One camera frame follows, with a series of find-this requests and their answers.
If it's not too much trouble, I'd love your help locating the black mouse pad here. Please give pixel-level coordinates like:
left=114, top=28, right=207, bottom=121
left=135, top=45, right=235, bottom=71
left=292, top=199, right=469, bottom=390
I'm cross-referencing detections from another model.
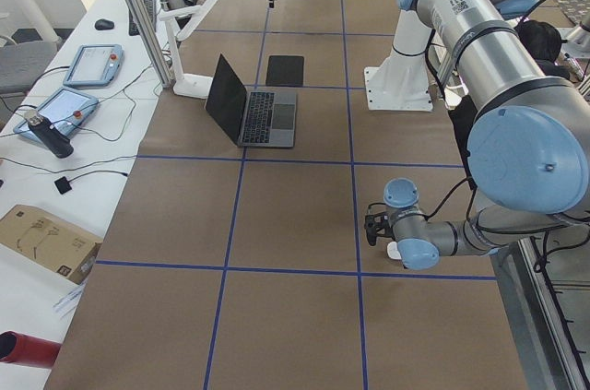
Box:
left=265, top=55, right=304, bottom=88

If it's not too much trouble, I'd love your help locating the grey laptop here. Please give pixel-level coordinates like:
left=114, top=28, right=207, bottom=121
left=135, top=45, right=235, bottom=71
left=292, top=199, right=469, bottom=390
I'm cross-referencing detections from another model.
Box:
left=205, top=56, right=298, bottom=148

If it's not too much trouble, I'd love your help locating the white computer mouse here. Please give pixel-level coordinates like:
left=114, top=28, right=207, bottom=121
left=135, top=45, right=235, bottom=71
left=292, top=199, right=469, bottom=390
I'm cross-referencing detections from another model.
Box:
left=386, top=242, right=402, bottom=261

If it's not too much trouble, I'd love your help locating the black computer mouse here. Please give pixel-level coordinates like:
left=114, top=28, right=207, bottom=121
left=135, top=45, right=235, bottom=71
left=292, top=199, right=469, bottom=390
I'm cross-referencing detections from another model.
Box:
left=94, top=18, right=114, bottom=31

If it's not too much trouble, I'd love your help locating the black keyboard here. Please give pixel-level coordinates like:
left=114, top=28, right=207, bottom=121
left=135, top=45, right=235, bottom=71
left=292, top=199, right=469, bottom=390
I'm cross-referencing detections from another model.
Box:
left=128, top=0, right=158, bottom=37

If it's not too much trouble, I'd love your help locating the upper blue teach pendant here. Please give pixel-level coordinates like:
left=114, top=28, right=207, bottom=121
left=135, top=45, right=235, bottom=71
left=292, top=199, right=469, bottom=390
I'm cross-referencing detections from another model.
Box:
left=63, top=44, right=124, bottom=89

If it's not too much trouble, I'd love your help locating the blue teach pendant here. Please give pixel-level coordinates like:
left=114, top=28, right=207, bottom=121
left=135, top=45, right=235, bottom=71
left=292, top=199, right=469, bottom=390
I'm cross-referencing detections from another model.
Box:
left=37, top=87, right=99, bottom=138
left=63, top=44, right=124, bottom=89

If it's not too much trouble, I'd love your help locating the lower blue teach pendant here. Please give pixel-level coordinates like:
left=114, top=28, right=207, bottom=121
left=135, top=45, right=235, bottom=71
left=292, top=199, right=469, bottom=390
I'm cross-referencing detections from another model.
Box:
left=37, top=87, right=99, bottom=138

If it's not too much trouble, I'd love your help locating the black bottle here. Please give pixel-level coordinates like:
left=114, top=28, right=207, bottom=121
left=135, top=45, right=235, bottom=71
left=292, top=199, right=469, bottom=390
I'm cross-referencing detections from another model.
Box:
left=24, top=110, right=74, bottom=159

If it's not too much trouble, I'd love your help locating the person in black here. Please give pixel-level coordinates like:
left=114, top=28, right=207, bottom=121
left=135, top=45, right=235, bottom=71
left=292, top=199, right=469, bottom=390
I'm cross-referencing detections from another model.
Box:
left=447, top=19, right=572, bottom=188

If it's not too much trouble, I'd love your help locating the small black square device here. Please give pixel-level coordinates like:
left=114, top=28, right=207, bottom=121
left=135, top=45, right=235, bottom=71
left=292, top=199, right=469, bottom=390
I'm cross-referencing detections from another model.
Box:
left=54, top=176, right=72, bottom=195

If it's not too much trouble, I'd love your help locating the cardboard box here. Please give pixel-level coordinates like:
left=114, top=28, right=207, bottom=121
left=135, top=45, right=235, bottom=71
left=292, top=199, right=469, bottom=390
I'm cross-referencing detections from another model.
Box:
left=1, top=205, right=102, bottom=285

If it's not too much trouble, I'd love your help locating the red cylinder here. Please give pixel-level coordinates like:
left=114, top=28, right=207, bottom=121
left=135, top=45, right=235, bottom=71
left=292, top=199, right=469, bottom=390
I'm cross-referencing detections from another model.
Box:
left=1, top=331, right=62, bottom=369

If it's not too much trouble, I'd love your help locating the aluminium frame post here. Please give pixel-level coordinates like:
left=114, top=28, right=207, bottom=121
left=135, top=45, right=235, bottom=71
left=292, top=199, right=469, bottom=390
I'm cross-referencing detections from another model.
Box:
left=125, top=0, right=172, bottom=89

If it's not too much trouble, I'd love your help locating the white camera mast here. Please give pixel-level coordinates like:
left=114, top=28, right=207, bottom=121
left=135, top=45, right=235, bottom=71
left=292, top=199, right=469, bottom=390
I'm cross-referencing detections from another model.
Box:
left=364, top=10, right=432, bottom=112

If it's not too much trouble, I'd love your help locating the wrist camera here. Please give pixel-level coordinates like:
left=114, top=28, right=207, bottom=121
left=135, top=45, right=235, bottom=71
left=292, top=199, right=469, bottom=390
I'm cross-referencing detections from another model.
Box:
left=363, top=212, right=394, bottom=246

